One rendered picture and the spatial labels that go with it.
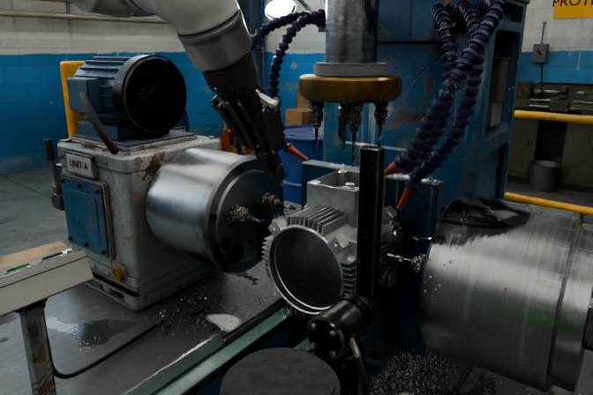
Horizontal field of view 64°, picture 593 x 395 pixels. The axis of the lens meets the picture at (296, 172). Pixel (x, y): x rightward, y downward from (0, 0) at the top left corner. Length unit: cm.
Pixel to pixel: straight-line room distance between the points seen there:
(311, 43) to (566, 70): 347
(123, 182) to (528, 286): 79
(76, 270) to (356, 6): 60
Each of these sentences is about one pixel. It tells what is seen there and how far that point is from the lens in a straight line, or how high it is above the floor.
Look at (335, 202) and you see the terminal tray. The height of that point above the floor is 112.
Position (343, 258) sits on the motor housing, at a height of 105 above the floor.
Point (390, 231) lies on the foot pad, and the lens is 86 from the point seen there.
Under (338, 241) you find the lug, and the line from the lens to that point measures 76.
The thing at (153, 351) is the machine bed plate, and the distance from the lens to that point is 104.
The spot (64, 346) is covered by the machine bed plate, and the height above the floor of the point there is 80.
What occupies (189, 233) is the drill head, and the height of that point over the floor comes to 103.
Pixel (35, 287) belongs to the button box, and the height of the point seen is 105.
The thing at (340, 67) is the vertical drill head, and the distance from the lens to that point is 79.
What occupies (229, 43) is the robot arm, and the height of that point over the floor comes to 139.
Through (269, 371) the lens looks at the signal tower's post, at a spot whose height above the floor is 122.
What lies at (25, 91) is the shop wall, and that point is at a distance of 635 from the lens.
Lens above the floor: 138
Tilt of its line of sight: 15 degrees down
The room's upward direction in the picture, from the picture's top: straight up
